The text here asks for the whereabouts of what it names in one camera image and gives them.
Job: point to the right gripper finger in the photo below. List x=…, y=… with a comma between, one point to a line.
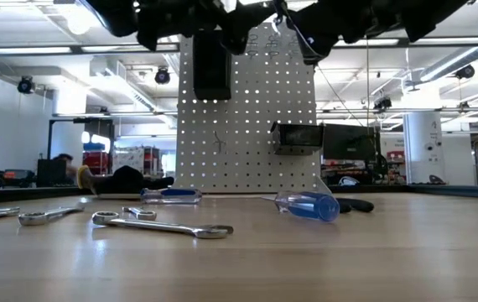
x=314, y=33

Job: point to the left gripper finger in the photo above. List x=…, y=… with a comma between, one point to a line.
x=243, y=25

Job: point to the small chrome combination wrench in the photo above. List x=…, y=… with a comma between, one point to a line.
x=140, y=214

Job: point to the large chrome combination wrench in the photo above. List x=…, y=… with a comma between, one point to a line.
x=159, y=225

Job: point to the metal peg hook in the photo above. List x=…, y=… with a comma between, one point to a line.
x=219, y=142

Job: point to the metal loop tool holder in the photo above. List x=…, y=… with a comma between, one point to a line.
x=252, y=45
x=293, y=44
x=272, y=45

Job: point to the black ceiling reel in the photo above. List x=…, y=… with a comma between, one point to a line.
x=162, y=76
x=465, y=71
x=25, y=85
x=382, y=102

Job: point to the tall black plastic bin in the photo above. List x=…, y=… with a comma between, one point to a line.
x=211, y=71

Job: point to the white metal pegboard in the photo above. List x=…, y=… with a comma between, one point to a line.
x=247, y=126

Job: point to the small glossy black bin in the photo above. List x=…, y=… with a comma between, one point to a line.
x=302, y=136

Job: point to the black computer monitor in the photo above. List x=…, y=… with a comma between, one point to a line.
x=348, y=142

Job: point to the white round pillar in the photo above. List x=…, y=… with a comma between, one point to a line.
x=423, y=147

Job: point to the red tool cabinet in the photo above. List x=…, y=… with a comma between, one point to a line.
x=95, y=161

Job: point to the black glove yellow cuff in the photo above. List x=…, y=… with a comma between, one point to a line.
x=126, y=180

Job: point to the person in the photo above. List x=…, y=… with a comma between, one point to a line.
x=66, y=161

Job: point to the black crate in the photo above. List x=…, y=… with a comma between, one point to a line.
x=51, y=173

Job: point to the black metal frame stand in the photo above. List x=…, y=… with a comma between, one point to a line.
x=49, y=138

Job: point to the black table edge rail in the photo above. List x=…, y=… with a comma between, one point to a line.
x=453, y=191

